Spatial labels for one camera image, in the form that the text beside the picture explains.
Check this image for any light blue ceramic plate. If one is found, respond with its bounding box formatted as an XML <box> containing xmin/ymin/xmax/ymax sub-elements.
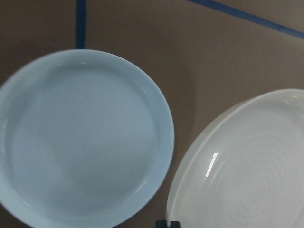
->
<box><xmin>0</xmin><ymin>48</ymin><xmax>176</xmax><ymax>228</ymax></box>

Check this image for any white ceramic plate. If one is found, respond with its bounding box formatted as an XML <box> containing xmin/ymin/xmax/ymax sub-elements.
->
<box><xmin>165</xmin><ymin>88</ymin><xmax>304</xmax><ymax>228</ymax></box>

